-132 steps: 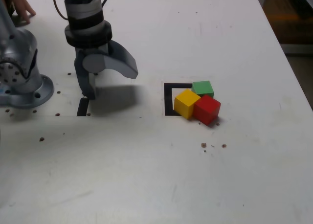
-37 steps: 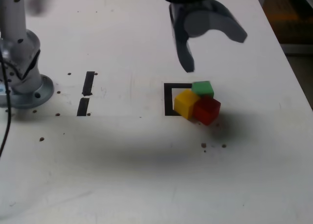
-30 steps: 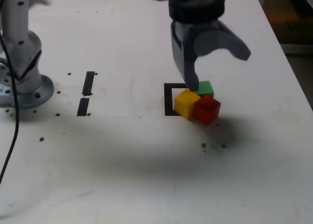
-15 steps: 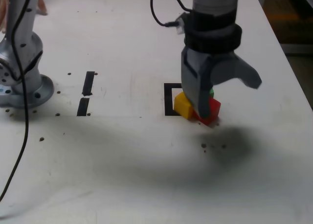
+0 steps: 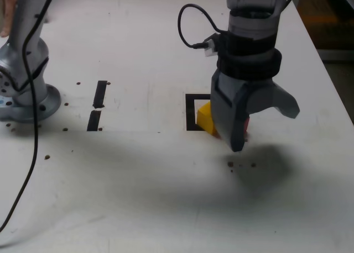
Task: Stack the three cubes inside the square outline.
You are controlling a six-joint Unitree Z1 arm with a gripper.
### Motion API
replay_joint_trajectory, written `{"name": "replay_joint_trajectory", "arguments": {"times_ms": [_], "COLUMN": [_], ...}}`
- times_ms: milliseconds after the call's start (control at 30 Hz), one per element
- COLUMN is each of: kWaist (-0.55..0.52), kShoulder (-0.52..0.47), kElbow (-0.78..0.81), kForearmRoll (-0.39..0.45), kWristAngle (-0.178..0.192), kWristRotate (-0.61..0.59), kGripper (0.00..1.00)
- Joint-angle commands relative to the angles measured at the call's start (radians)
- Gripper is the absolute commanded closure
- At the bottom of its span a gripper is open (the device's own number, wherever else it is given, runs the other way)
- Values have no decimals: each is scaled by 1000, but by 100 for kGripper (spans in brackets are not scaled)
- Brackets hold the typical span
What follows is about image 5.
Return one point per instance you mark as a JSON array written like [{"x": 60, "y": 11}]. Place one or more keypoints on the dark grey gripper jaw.
[{"x": 226, "y": 117}]

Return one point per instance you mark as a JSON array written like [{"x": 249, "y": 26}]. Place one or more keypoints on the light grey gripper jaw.
[{"x": 271, "y": 95}]

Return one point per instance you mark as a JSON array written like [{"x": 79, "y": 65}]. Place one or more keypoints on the red cube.
[{"x": 246, "y": 126}]

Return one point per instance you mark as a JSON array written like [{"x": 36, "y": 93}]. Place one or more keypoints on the yellow cube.
[{"x": 204, "y": 117}]

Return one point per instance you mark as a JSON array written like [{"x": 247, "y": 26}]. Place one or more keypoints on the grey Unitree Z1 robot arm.
[{"x": 52, "y": 101}]

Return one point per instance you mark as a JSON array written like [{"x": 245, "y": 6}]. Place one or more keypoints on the black tape square outline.
[{"x": 190, "y": 112}]

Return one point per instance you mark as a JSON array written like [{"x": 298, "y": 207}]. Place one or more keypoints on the person's hand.
[{"x": 6, "y": 15}]

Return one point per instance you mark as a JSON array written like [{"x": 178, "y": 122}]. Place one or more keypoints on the grey metal bar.
[{"x": 337, "y": 55}]

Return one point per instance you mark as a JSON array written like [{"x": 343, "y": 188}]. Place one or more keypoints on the black tape strip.
[{"x": 96, "y": 109}]

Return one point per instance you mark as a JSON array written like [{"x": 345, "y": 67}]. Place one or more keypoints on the small white camera block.
[{"x": 211, "y": 50}]

